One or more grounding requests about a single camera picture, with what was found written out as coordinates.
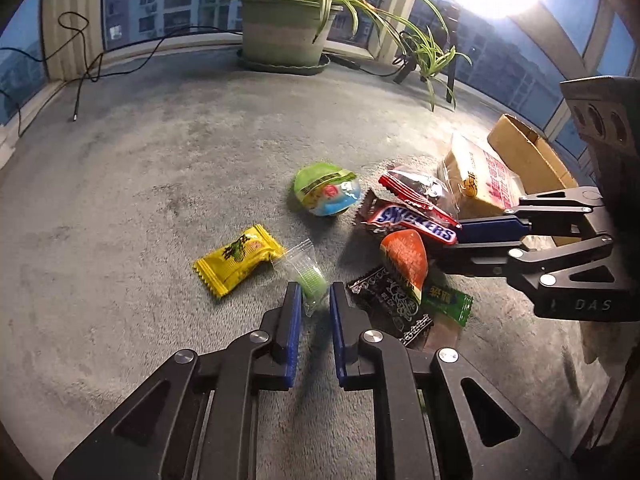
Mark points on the pink snack packet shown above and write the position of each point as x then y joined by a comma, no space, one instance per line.
442,336

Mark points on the green pot saucer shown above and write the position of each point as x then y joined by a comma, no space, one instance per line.
280,68

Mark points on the clear packet with green candy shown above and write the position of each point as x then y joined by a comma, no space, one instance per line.
309,280

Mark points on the small green snack packet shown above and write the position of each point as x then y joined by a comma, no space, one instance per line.
447,305

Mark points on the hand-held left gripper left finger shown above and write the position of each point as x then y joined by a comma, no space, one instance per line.
292,330

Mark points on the green plant pot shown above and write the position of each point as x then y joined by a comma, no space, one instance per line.
280,30

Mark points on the cardboard box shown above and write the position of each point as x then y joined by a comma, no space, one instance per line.
525,155

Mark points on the green round jelly cup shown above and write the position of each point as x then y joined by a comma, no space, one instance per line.
325,190

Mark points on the yellow candy packet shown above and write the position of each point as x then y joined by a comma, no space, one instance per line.
235,260

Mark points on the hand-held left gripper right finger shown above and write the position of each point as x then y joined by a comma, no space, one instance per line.
337,340

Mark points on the clear snack packet red edges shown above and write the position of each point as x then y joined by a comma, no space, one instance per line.
415,187

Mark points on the clear bread packet red print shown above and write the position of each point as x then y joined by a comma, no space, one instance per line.
480,180

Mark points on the orange watermelon print packet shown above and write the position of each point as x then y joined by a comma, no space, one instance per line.
405,260

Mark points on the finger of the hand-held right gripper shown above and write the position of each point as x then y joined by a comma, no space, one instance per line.
492,229
480,260

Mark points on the brown chocolate bar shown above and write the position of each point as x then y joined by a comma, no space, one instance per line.
400,217

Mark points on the black patterned snack packet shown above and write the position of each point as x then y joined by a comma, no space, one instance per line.
390,305

